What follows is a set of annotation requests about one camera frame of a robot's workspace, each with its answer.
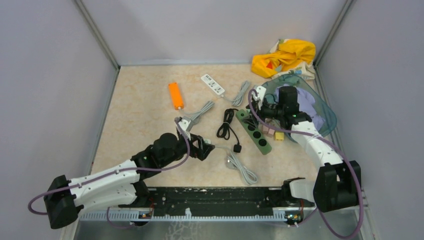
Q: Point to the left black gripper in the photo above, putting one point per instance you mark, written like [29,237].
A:
[202,152]

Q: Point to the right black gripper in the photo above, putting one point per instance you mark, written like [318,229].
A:
[261,111]

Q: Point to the pink plug orange strip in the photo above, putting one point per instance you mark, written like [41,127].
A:
[271,132]

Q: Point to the yellow plug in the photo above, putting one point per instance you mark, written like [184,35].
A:
[279,136]

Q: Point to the green power strip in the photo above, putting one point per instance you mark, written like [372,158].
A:
[251,126]

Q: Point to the orange power strip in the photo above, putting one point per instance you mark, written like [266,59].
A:
[176,96]

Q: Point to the white power strip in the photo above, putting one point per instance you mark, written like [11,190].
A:
[213,85]

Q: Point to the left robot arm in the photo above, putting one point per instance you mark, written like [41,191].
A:
[122,185]

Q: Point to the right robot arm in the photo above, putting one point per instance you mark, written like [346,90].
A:
[338,182]

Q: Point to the purple cloth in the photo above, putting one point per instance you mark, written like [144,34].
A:
[306,103]

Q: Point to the teal plastic basket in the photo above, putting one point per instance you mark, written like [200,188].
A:
[272,94]

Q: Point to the yellow cloth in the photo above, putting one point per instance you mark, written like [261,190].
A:
[287,56]

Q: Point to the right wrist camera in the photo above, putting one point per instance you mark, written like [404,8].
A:
[259,96]

